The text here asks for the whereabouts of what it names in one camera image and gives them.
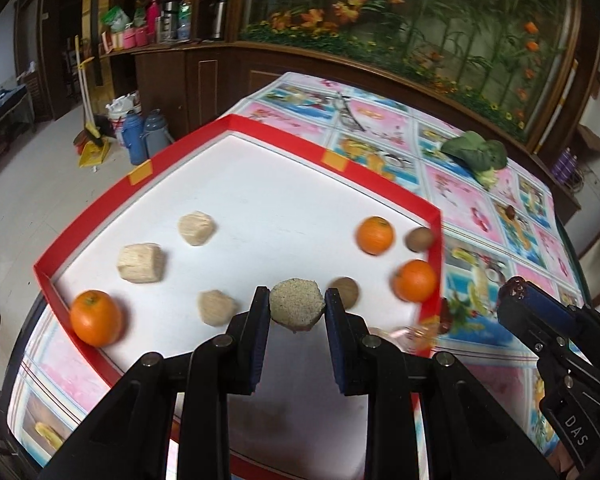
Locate beige food chunk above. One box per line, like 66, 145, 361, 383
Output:
117, 243, 166, 284
198, 289, 238, 327
268, 278, 325, 332
178, 211, 216, 246

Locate orange tangerine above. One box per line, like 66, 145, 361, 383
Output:
392, 259, 439, 304
355, 216, 396, 256
69, 289, 124, 348

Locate dark red jujube pair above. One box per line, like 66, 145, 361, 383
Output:
438, 298, 454, 335

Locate red rimmed white tray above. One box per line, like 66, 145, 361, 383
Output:
34, 115, 441, 479

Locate colourful fruit print tablecloth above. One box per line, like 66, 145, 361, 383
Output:
2, 73, 583, 465

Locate purple bottles on shelf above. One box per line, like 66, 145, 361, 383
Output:
550, 148, 577, 184

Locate green leafy vegetable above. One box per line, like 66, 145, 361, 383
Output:
440, 130, 508, 191

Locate grey thermos flask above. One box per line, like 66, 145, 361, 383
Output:
142, 108, 173, 158

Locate blue thermos flask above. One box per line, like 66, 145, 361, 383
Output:
122, 110, 148, 166

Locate yellow dustpan with broom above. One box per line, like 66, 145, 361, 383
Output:
74, 36, 110, 167

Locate flower garden mural panel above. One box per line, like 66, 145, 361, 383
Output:
240, 0, 576, 141

